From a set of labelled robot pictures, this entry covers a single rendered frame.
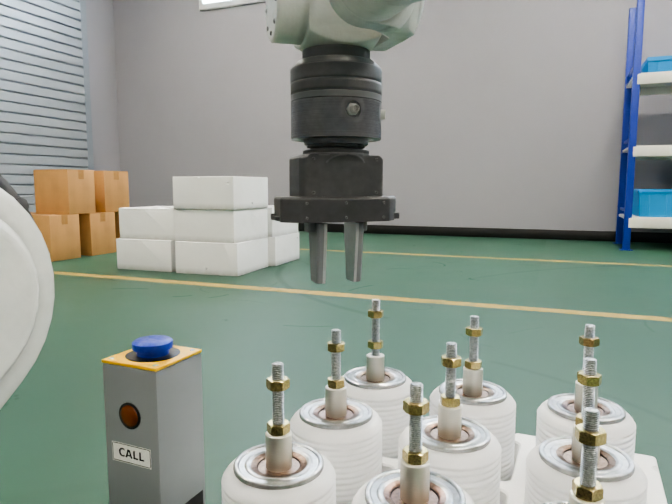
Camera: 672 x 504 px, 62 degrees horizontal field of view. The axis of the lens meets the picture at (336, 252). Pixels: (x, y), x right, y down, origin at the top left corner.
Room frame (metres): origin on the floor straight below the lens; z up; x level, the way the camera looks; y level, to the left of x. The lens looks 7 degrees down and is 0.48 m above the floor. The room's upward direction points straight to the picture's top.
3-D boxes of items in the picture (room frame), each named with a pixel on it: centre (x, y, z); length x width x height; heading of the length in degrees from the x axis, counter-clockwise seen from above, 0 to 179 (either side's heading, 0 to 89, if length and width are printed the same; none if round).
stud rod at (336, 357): (0.55, 0.00, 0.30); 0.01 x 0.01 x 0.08
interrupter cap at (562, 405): (0.57, -0.26, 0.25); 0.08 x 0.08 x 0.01
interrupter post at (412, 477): (0.40, -0.06, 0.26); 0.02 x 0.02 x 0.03
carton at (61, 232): (3.75, 1.94, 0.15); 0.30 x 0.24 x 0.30; 67
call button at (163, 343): (0.56, 0.19, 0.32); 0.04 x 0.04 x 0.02
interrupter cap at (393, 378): (0.66, -0.05, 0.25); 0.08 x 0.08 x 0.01
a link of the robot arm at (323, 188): (0.55, 0.00, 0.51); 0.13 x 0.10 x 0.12; 111
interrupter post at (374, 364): (0.66, -0.05, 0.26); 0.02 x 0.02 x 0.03
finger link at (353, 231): (0.56, -0.02, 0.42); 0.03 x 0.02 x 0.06; 21
